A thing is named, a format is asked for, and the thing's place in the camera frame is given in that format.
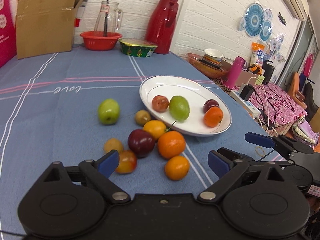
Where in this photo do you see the red-yellow peach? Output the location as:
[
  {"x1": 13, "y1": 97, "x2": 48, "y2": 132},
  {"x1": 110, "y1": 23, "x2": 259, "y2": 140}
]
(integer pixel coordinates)
[{"x1": 116, "y1": 150, "x2": 137, "y2": 174}]

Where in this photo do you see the dark red plum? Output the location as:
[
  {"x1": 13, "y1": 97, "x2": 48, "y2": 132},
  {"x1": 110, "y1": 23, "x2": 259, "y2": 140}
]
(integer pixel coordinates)
[{"x1": 127, "y1": 129, "x2": 156, "y2": 158}]

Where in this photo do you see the orange tangerine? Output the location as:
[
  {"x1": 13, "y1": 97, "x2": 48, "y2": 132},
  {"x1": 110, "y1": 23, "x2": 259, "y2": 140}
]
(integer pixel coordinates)
[{"x1": 164, "y1": 155, "x2": 190, "y2": 181}]

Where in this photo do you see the large orange with stem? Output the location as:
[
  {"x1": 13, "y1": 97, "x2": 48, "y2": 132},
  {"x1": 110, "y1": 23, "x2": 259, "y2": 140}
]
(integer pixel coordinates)
[{"x1": 157, "y1": 131, "x2": 185, "y2": 159}]

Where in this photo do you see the brown kiwi fruit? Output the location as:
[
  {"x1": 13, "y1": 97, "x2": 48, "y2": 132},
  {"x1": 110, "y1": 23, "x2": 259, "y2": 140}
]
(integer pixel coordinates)
[{"x1": 135, "y1": 110, "x2": 151, "y2": 127}]

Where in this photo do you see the yellow-orange citrus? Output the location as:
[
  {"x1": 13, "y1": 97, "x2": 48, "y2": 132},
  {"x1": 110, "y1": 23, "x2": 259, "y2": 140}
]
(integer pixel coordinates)
[{"x1": 143, "y1": 120, "x2": 167, "y2": 141}]

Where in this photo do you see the yellow rubber band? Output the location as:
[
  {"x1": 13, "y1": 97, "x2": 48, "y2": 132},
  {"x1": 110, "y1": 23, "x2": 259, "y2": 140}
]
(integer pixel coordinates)
[{"x1": 255, "y1": 146, "x2": 265, "y2": 157}]

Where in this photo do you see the small brown kiwi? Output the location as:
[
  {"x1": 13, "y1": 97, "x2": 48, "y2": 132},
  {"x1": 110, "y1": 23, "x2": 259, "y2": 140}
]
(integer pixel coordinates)
[{"x1": 103, "y1": 138, "x2": 124, "y2": 154}]

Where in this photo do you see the pink floral table cover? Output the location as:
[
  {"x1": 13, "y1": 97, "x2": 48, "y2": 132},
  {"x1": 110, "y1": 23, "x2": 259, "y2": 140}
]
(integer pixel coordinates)
[{"x1": 249, "y1": 83, "x2": 307, "y2": 134}]

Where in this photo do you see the white power strip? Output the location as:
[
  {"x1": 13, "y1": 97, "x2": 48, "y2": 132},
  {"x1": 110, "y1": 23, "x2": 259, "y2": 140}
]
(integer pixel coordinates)
[{"x1": 229, "y1": 83, "x2": 261, "y2": 119}]

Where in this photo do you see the orange on plate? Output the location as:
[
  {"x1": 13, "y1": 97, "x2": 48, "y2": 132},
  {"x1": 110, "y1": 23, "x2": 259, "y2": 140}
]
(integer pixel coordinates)
[{"x1": 203, "y1": 107, "x2": 224, "y2": 127}]

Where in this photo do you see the green apple on table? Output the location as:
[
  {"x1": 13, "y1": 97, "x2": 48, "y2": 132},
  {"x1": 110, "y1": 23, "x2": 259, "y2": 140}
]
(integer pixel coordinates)
[{"x1": 98, "y1": 99, "x2": 120, "y2": 125}]

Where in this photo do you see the black power adapter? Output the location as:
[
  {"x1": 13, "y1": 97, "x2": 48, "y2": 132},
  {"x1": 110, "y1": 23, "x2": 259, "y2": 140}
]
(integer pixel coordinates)
[{"x1": 240, "y1": 84, "x2": 254, "y2": 101}]

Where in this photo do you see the dark plum on plate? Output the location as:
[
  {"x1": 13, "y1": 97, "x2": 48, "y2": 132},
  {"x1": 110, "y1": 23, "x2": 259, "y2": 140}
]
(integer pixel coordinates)
[{"x1": 203, "y1": 99, "x2": 220, "y2": 114}]

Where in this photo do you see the black mug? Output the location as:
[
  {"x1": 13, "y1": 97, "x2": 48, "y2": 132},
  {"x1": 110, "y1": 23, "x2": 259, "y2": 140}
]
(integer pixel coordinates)
[{"x1": 263, "y1": 60, "x2": 274, "y2": 85}]

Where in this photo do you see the blue striped tablecloth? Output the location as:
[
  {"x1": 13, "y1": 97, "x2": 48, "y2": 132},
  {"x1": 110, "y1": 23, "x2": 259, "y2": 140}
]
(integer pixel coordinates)
[{"x1": 1, "y1": 47, "x2": 281, "y2": 239}]

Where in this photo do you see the green mango-shaped fruit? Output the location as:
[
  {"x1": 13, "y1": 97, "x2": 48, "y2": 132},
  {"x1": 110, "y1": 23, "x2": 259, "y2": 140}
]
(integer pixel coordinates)
[{"x1": 169, "y1": 95, "x2": 190, "y2": 122}]

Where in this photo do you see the pink thermos bottle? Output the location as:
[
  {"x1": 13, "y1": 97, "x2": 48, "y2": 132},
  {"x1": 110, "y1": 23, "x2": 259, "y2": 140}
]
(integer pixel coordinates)
[{"x1": 223, "y1": 56, "x2": 246, "y2": 89}]

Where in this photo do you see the white round plate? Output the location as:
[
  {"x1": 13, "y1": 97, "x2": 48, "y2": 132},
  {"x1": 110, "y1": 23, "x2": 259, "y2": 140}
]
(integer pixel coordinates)
[{"x1": 139, "y1": 75, "x2": 232, "y2": 137}]

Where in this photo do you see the orange snack bag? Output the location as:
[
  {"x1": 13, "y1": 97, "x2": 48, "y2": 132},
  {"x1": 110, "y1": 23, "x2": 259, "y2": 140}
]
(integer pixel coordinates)
[{"x1": 249, "y1": 42, "x2": 265, "y2": 67}]

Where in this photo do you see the red peach on plate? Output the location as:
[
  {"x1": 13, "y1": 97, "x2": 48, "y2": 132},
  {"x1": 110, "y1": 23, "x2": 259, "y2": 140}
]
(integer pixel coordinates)
[{"x1": 151, "y1": 95, "x2": 169, "y2": 113}]

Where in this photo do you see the amber glass bowl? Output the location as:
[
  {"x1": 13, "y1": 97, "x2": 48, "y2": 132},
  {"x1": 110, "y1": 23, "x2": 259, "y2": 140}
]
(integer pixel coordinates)
[{"x1": 187, "y1": 53, "x2": 229, "y2": 79}]

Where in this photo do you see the blue paper fan decoration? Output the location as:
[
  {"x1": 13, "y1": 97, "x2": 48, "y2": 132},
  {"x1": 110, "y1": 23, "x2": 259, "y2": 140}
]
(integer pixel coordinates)
[{"x1": 238, "y1": 3, "x2": 273, "y2": 42}]

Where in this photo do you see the green foil bowl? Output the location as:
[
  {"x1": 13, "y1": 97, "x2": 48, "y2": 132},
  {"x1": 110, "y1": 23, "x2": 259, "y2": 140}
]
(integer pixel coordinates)
[{"x1": 119, "y1": 38, "x2": 158, "y2": 57}]

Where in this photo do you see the red plastic basket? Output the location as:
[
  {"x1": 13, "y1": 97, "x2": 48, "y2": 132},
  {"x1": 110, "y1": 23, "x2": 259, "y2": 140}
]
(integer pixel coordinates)
[{"x1": 80, "y1": 31, "x2": 122, "y2": 51}]

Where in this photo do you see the glass pitcher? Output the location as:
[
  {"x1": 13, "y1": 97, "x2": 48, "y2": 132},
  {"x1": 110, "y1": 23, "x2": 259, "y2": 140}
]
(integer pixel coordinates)
[{"x1": 94, "y1": 1, "x2": 123, "y2": 37}]

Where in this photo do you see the red thermos jug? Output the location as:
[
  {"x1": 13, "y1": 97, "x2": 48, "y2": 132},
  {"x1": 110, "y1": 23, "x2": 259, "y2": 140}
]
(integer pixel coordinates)
[{"x1": 145, "y1": 0, "x2": 178, "y2": 54}]

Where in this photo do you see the cardboard box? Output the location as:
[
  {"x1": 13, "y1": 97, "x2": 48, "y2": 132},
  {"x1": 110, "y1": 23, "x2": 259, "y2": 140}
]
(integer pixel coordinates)
[{"x1": 16, "y1": 0, "x2": 84, "y2": 59}]

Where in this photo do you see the pink shopping bag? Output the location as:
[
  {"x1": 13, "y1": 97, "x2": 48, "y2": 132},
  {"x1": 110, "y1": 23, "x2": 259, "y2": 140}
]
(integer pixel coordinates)
[{"x1": 0, "y1": 0, "x2": 17, "y2": 67}]

